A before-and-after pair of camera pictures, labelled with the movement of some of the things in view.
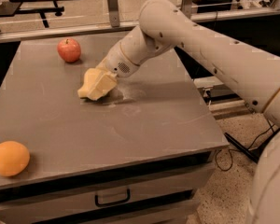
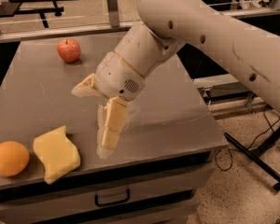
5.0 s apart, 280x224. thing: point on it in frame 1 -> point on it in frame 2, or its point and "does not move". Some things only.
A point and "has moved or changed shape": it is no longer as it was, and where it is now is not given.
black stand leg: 252,153 does not move
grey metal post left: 113,6 does not move
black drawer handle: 113,202 does not move
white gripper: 117,61 -> 119,76
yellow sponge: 91,77 has moved or changed shape
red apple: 69,49 does not move
